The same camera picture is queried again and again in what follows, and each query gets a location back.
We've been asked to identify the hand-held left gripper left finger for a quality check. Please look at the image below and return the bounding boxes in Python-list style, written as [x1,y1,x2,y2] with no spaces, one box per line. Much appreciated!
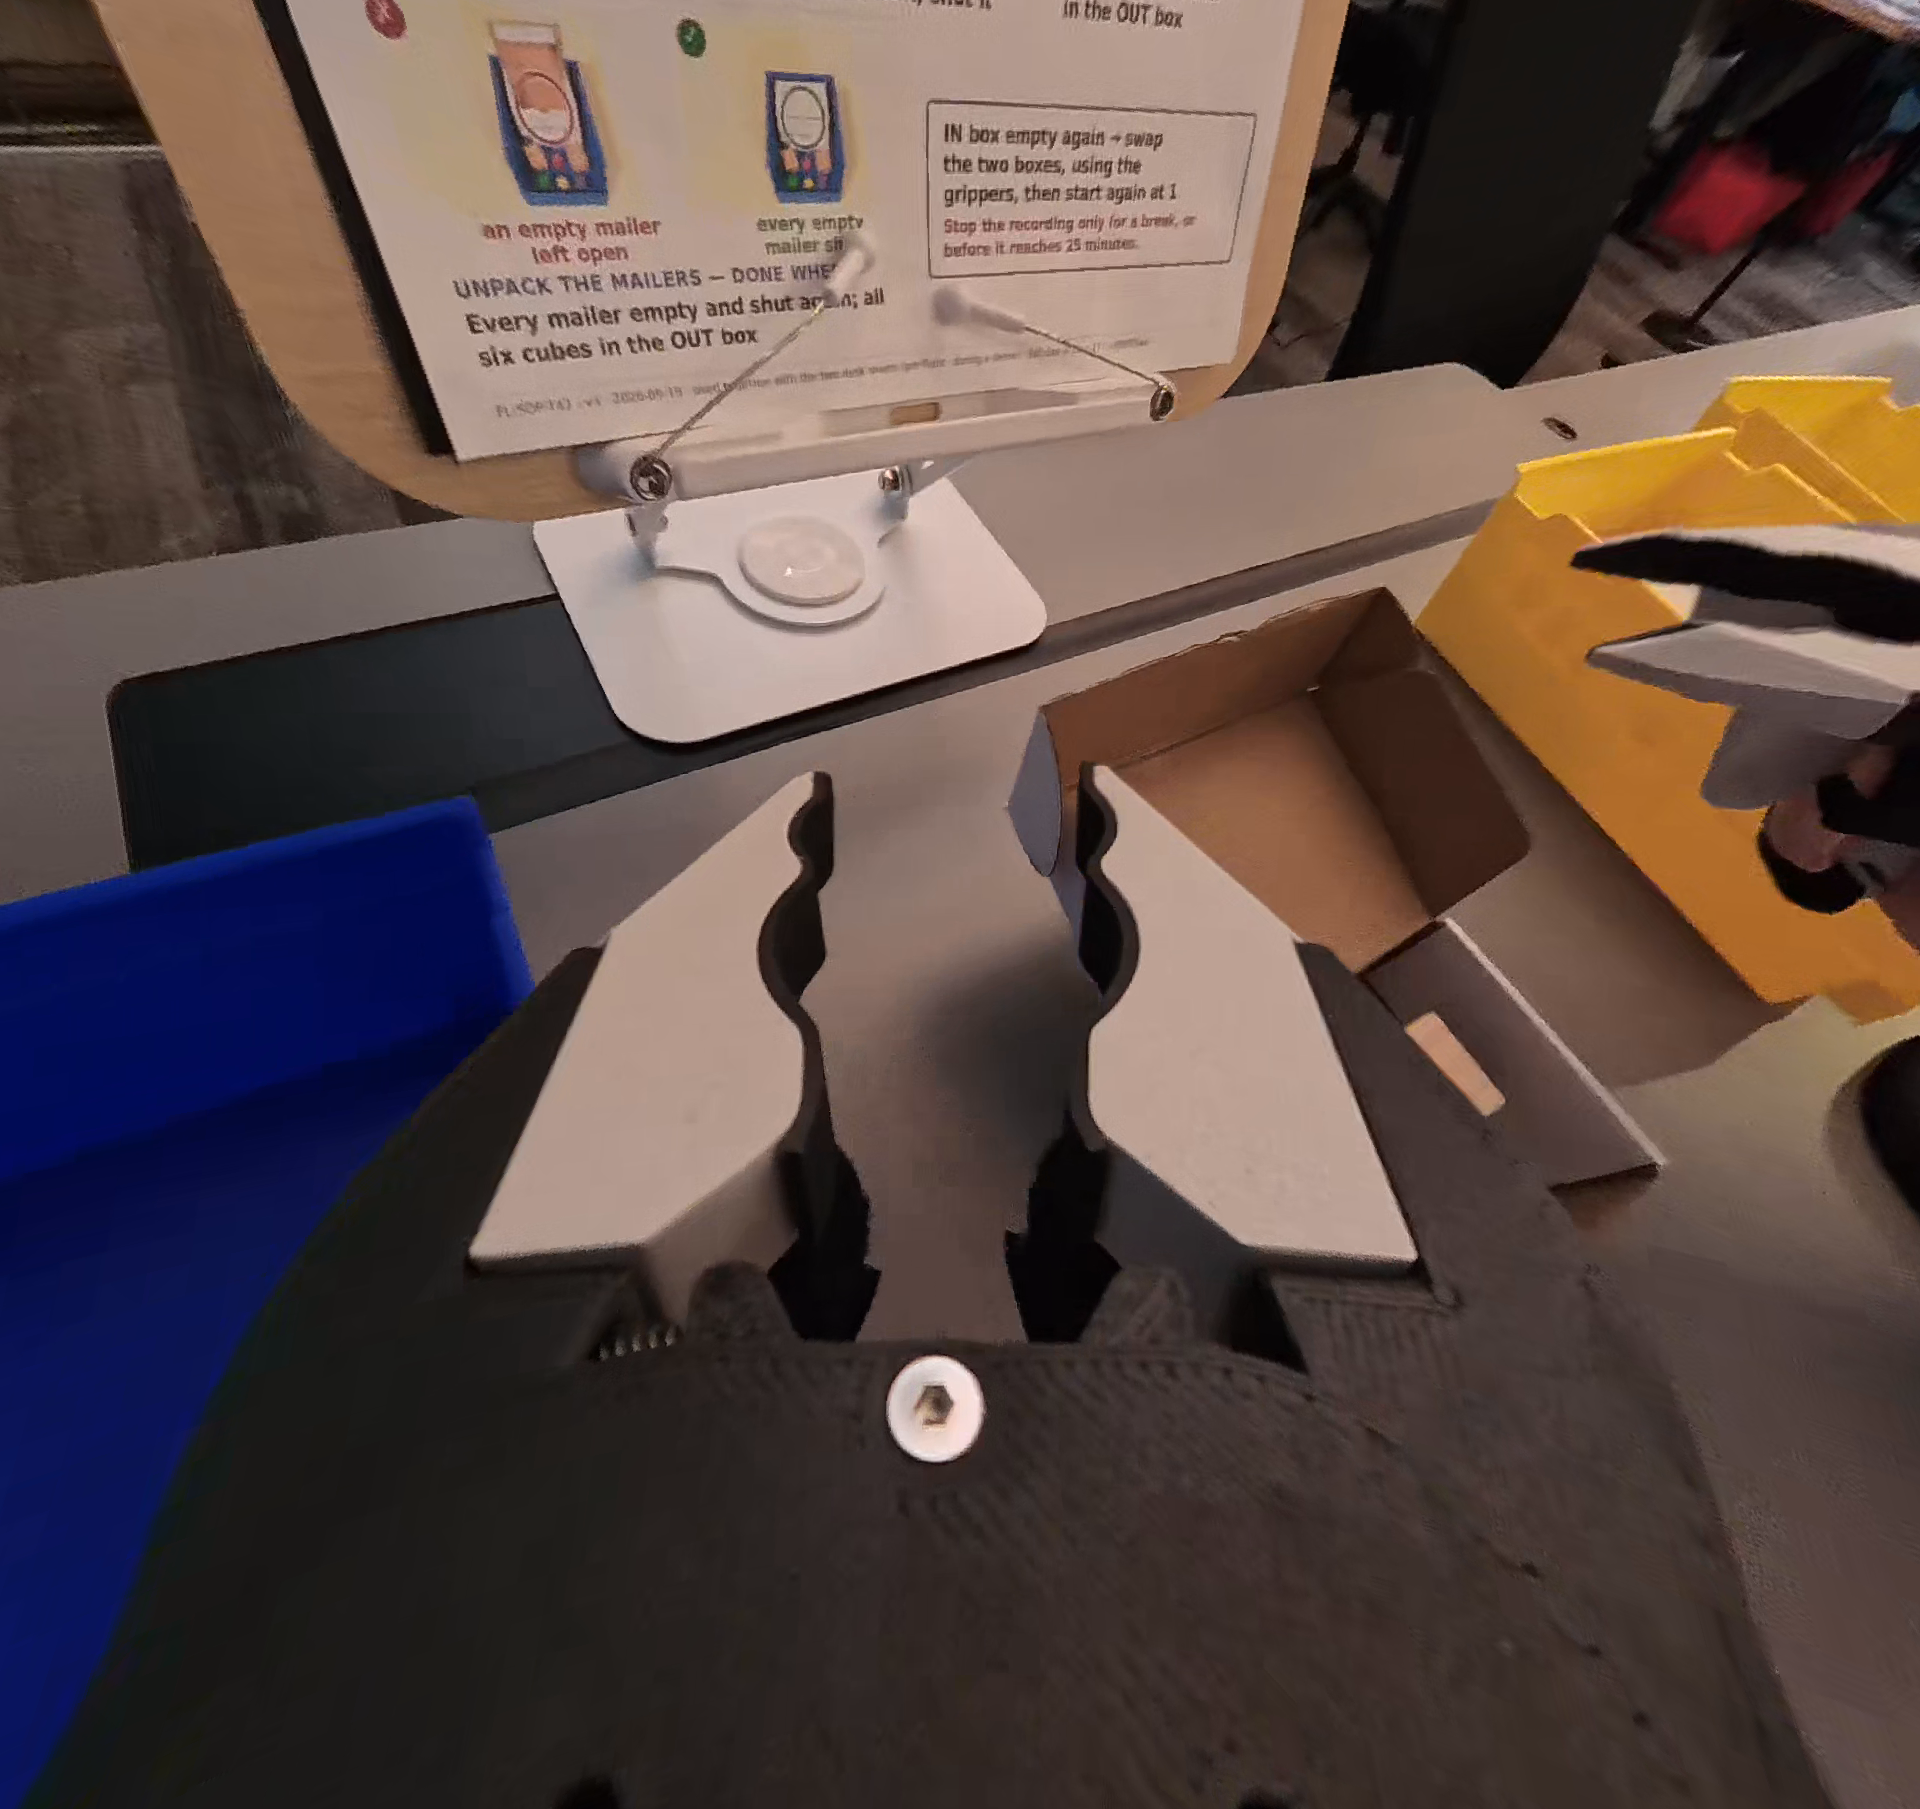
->
[467,771,883,1341]

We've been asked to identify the blue plastic bin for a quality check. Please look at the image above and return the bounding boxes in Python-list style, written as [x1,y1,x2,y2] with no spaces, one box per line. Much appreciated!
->
[0,792,533,1809]

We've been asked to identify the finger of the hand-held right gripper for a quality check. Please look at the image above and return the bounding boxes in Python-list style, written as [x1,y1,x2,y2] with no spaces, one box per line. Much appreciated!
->
[1567,522,1920,629]
[1585,620,1920,710]

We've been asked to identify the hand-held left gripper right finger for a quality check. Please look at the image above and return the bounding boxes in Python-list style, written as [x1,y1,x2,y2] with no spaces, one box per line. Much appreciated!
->
[1009,762,1419,1341]

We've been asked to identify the yellow plastic bin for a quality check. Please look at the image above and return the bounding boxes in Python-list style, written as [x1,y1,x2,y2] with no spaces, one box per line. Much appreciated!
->
[1414,375,1920,1022]

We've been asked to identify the wooden board with printed sheet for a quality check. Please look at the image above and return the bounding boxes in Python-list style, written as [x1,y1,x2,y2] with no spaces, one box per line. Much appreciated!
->
[37,0,1374,522]

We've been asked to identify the white mailer box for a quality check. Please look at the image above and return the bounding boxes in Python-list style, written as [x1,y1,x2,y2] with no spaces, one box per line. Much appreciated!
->
[1009,585,1669,1188]

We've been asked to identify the black panel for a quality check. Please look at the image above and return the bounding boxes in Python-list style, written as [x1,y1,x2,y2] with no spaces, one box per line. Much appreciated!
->
[1333,0,1775,389]

